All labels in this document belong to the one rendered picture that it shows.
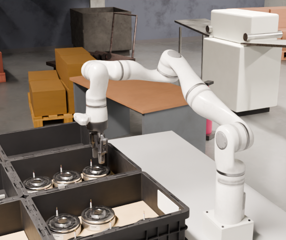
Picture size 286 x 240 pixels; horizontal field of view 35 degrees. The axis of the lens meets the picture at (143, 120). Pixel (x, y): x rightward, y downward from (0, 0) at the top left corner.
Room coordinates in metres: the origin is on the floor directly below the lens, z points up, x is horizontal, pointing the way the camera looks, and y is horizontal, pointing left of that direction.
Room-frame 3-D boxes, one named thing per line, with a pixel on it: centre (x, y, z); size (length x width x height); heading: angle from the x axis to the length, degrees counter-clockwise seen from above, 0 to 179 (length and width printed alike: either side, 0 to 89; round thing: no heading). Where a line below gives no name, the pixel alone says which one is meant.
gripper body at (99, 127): (1.53, 0.16, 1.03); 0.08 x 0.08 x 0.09
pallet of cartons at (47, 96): (5.04, 0.93, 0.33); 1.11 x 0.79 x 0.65; 22
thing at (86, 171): (1.56, 0.17, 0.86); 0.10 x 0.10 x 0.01
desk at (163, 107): (3.67, 0.07, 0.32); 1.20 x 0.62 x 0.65; 33
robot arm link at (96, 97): (1.53, 0.16, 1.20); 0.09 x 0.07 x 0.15; 32
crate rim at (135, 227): (1.18, 0.11, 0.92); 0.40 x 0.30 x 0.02; 117
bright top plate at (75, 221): (1.20, 0.24, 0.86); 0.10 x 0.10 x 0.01
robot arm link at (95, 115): (1.53, 0.18, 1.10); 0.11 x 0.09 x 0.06; 116
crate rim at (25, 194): (1.45, 0.24, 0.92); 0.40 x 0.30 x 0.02; 117
